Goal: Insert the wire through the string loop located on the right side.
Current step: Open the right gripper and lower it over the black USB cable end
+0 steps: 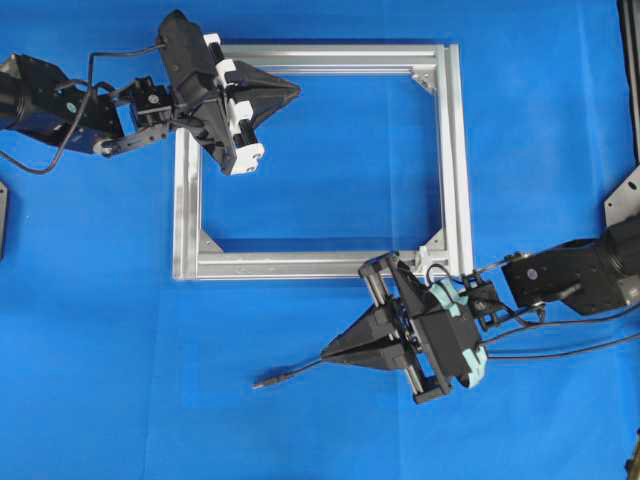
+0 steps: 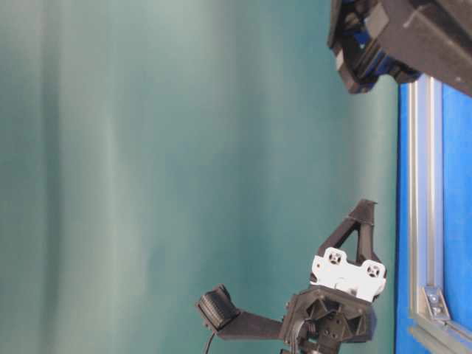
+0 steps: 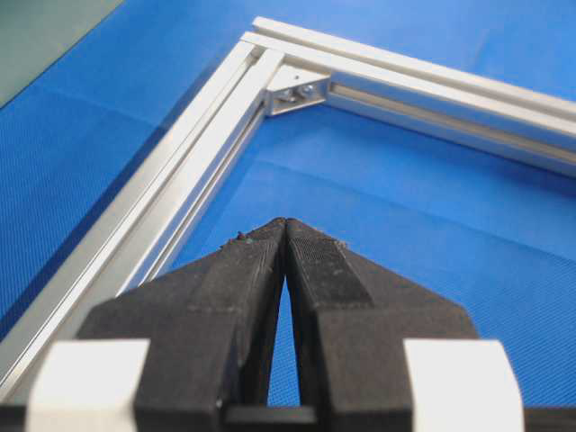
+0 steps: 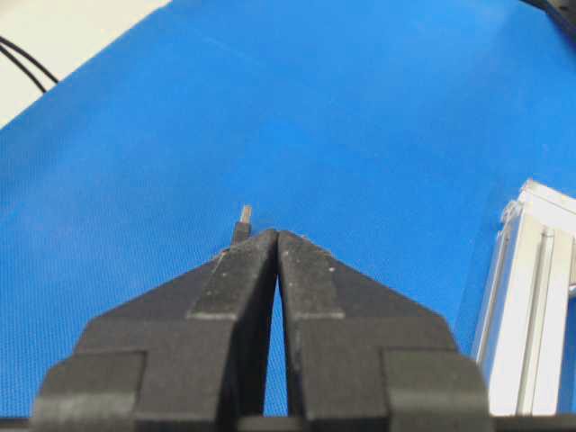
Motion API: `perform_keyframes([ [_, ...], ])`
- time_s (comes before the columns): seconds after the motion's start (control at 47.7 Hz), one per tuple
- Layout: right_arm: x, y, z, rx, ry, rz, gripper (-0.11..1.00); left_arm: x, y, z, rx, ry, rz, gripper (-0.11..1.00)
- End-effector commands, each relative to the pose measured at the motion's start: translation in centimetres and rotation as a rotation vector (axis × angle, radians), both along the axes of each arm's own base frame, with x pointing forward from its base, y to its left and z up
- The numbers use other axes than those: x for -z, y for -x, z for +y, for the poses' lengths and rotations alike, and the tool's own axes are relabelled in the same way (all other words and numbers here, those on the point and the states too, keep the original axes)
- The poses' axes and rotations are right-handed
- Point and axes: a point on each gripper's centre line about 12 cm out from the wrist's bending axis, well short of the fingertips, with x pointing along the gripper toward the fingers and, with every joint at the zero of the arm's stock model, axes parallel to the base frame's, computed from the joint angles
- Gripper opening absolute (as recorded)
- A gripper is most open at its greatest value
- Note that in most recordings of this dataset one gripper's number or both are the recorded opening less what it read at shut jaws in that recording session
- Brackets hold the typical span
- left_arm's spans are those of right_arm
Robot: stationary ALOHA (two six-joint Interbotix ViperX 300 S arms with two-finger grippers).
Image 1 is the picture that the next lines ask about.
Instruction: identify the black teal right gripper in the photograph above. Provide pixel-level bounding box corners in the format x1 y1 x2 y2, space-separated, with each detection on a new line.
321 252 488 404

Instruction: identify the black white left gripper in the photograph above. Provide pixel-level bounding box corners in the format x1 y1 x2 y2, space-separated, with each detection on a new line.
156 10 301 175

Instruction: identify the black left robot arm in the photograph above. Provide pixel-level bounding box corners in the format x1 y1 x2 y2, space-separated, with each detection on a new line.
1 10 300 175

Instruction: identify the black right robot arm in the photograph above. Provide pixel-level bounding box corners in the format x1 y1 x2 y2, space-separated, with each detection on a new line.
320 216 639 404

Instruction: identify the black plate left edge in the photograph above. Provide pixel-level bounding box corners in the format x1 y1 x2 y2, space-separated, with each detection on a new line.
0 182 9 259

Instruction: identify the white string loop holder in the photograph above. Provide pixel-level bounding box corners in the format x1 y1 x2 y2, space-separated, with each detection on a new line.
412 245 433 275

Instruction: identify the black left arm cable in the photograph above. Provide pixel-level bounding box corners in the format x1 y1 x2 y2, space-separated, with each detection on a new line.
0 42 169 176

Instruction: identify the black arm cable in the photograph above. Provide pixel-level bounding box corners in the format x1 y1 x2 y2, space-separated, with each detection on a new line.
479 299 640 361
0 42 169 176

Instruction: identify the aluminium extrusion frame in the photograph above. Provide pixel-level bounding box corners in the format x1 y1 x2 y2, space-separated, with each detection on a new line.
171 43 474 281

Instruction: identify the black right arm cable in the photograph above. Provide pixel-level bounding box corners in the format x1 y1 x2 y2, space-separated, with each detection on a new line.
479 299 640 361

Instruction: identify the grey metal bracket right edge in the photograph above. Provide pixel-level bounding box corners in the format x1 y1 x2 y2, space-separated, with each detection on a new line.
603 165 640 227

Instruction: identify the black vertical rail right edge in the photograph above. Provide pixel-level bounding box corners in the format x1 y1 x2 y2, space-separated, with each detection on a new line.
616 0 639 163

